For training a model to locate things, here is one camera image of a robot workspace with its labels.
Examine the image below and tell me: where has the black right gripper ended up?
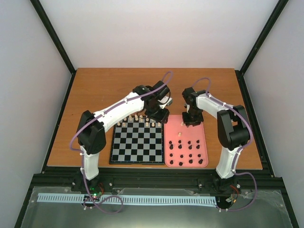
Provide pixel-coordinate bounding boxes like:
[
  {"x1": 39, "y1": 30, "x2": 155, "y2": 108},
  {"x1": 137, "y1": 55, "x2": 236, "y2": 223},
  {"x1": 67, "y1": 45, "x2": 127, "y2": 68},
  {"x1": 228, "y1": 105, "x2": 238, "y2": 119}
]
[{"x1": 182, "y1": 107, "x2": 204, "y2": 127}]

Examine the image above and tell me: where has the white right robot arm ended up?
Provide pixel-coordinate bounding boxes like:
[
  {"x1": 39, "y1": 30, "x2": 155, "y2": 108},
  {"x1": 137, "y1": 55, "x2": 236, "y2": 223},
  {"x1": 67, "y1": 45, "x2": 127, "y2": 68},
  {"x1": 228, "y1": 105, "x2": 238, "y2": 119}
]
[{"x1": 182, "y1": 87, "x2": 253, "y2": 192}]

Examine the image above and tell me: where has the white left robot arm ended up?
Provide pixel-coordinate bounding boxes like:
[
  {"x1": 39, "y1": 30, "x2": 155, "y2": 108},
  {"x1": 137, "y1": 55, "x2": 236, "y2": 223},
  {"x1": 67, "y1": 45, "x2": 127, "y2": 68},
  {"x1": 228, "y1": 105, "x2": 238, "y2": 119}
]
[{"x1": 69, "y1": 81, "x2": 171, "y2": 191}]

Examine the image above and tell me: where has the pink piece tray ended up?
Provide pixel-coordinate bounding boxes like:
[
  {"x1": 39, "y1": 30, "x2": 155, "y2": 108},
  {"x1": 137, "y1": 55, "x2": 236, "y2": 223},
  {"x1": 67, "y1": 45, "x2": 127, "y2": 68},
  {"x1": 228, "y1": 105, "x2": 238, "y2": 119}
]
[{"x1": 164, "y1": 115, "x2": 209, "y2": 169}]

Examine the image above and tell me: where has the black white chessboard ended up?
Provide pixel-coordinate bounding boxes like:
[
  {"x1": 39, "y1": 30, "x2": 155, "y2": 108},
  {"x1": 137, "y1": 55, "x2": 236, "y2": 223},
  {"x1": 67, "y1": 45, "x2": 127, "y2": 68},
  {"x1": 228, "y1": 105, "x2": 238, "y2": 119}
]
[{"x1": 109, "y1": 116, "x2": 164, "y2": 165}]

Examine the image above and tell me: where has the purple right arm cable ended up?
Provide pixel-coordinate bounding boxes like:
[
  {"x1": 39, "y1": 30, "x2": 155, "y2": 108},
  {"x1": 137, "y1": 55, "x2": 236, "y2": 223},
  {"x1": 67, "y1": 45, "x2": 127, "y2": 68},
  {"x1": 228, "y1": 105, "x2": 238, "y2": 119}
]
[{"x1": 190, "y1": 77, "x2": 257, "y2": 213}]

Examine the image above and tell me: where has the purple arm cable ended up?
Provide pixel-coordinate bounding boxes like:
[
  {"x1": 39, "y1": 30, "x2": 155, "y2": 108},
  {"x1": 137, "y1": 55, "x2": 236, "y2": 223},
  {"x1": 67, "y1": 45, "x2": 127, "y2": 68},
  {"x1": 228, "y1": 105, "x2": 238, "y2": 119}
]
[
  {"x1": 70, "y1": 70, "x2": 124, "y2": 214},
  {"x1": 190, "y1": 77, "x2": 257, "y2": 213}
]

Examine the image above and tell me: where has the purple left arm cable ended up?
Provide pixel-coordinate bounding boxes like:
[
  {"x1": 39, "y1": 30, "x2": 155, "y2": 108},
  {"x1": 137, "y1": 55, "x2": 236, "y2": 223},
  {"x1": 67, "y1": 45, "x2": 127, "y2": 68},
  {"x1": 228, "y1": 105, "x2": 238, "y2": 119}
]
[{"x1": 70, "y1": 70, "x2": 124, "y2": 214}]

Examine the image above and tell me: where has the black aluminium frame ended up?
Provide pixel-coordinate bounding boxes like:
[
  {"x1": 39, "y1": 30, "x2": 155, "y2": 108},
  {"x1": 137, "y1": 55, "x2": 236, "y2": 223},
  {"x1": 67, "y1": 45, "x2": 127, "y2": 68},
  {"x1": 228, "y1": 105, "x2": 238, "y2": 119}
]
[{"x1": 15, "y1": 0, "x2": 299, "y2": 228}]

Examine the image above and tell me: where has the light blue cable duct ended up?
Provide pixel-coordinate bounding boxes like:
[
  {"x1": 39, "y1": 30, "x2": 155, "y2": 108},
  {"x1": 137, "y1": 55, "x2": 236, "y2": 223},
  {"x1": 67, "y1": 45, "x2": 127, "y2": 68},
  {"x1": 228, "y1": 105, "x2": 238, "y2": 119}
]
[{"x1": 37, "y1": 193, "x2": 217, "y2": 207}]

